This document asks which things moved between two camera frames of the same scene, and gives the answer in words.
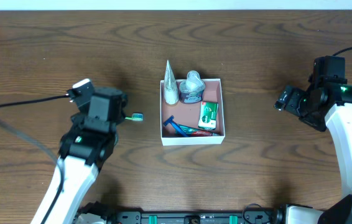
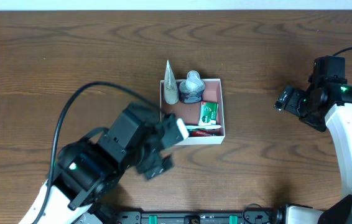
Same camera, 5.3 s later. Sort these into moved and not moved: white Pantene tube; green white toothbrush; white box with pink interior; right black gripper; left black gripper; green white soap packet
Moved: left black gripper; green white toothbrush
Not moved: white box with pink interior; white Pantene tube; green white soap packet; right black gripper
